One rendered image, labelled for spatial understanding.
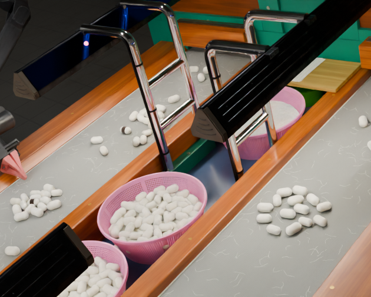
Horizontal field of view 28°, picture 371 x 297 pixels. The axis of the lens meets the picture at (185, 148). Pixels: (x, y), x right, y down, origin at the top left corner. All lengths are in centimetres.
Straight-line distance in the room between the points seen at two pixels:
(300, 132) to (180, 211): 37
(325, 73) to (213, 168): 42
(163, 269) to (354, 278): 40
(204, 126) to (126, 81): 100
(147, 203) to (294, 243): 40
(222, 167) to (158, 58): 61
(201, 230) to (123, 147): 51
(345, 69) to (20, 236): 98
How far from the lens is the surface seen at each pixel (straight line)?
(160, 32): 256
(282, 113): 203
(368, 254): 149
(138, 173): 189
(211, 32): 232
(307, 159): 182
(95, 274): 167
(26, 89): 177
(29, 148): 217
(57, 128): 222
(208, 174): 196
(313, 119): 192
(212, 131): 138
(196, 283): 155
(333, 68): 212
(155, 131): 188
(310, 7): 215
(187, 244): 161
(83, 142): 215
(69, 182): 199
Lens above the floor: 176
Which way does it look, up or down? 31 degrees down
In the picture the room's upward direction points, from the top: 16 degrees counter-clockwise
